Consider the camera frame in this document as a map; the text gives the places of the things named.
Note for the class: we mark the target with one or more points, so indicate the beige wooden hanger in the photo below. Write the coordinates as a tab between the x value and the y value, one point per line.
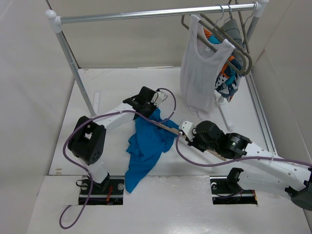
177	131

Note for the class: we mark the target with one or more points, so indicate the grey hanger with tank top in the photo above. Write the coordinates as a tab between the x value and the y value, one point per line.
221	35

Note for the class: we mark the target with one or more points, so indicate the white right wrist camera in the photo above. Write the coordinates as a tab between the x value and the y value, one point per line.
186	128

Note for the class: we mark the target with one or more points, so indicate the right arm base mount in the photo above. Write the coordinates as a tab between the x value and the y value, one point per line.
226	190

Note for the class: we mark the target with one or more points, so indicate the colourful patterned garment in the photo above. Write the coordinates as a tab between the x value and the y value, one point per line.
228	80

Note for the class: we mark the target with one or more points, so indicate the grey garment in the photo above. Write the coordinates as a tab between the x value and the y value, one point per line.
231	28

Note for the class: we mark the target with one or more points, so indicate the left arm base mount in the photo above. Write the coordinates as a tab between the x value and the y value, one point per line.
112	195

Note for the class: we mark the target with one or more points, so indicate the silver clothes rack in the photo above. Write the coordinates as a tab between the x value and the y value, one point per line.
56	22

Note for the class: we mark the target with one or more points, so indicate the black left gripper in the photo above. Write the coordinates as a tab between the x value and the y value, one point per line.
153	107

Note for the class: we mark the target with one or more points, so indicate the white tank top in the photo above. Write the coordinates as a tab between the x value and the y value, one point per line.
201	64

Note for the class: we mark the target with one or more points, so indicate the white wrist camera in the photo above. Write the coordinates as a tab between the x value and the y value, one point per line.
158	98
186	128

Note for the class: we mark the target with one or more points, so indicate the grey hanger with patterned garment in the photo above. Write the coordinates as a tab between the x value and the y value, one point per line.
230	9

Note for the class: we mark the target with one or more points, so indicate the blue t shirt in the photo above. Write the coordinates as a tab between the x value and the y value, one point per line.
145	148

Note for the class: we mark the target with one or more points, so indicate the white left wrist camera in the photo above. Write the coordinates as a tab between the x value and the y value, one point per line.
158	98

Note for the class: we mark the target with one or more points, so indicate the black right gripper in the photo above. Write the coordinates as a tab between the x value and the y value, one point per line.
193	143

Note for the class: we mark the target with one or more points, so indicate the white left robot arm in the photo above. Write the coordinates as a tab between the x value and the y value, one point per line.
87	141

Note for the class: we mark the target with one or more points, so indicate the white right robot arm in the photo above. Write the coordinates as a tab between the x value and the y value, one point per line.
269	172

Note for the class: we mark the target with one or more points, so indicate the grey rear hanger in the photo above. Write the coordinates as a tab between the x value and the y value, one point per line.
243	26

